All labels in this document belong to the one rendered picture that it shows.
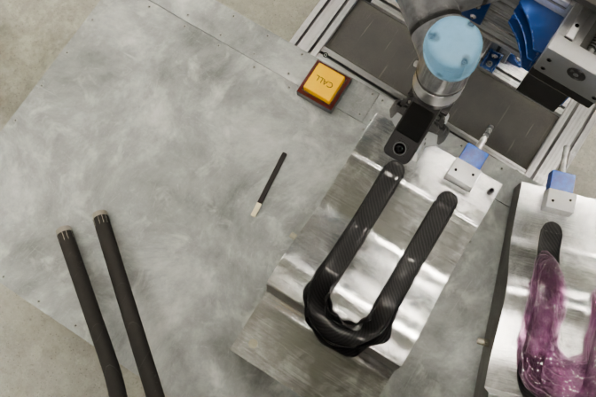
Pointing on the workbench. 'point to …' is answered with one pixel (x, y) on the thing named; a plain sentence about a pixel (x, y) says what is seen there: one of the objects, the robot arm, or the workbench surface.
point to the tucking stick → (269, 184)
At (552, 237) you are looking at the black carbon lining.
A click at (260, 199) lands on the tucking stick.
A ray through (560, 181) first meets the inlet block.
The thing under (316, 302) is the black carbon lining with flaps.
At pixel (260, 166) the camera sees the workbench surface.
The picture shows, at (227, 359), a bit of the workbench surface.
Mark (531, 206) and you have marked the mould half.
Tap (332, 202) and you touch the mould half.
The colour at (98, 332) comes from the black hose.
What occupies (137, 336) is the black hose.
